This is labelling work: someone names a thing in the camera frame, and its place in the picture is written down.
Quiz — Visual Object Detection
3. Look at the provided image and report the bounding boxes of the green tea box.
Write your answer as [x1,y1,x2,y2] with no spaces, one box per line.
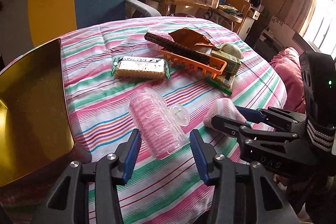
[211,50,241,75]

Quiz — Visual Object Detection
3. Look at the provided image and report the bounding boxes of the gold metal tin box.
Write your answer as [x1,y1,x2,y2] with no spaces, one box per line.
[1,39,75,187]

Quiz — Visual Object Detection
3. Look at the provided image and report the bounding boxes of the pink cushion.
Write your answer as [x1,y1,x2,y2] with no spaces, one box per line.
[270,47,306,114]

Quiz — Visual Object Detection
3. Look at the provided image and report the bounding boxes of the cracker pack with green ends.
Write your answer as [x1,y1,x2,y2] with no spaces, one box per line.
[111,56,171,80]

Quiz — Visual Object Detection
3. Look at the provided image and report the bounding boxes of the wooden side table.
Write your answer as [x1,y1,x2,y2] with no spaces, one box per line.
[139,0,211,16]

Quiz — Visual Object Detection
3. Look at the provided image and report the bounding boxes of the striped pink green tablecloth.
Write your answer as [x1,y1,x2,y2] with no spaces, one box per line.
[0,16,288,224]

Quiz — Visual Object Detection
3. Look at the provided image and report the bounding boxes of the orange plastic basket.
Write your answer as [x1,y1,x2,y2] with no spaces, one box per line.
[161,49,227,79]

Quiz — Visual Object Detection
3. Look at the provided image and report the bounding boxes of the blue yellow grey armchair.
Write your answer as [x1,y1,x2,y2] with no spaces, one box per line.
[0,0,162,57]

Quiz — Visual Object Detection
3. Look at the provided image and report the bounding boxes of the pink sock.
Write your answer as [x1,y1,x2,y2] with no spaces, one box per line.
[203,98,247,133]

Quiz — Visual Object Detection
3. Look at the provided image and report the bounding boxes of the brown brick toy stick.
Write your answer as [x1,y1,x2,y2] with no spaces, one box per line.
[144,32,210,65]

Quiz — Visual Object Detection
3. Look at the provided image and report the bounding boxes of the wooden chair with clutter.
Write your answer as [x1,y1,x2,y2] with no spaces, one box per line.
[211,0,251,34]

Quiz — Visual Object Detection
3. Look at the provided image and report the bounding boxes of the brown snack bag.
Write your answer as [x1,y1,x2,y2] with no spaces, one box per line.
[169,28,215,50]

